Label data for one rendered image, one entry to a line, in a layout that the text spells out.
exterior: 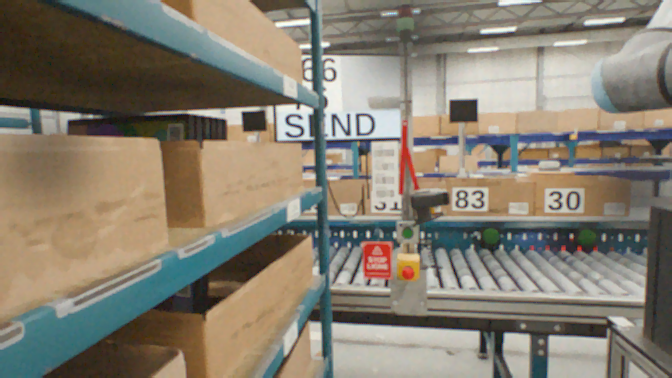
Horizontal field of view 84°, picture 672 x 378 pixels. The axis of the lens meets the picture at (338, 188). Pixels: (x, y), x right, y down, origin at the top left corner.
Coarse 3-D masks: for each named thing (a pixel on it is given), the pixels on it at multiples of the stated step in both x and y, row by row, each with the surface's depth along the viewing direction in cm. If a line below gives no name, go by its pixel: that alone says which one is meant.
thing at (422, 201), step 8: (416, 192) 115; (424, 192) 114; (432, 192) 113; (440, 192) 113; (416, 200) 114; (424, 200) 114; (432, 200) 113; (440, 200) 113; (448, 200) 113; (416, 208) 115; (424, 208) 115; (432, 208) 116; (424, 216) 116; (416, 224) 116
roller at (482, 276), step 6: (468, 252) 166; (474, 252) 165; (468, 258) 161; (474, 258) 156; (468, 264) 159; (474, 264) 150; (480, 264) 148; (474, 270) 146; (480, 270) 141; (486, 270) 143; (480, 276) 136; (486, 276) 134; (480, 282) 133; (486, 282) 129; (492, 282) 129; (486, 288) 125; (492, 288) 123
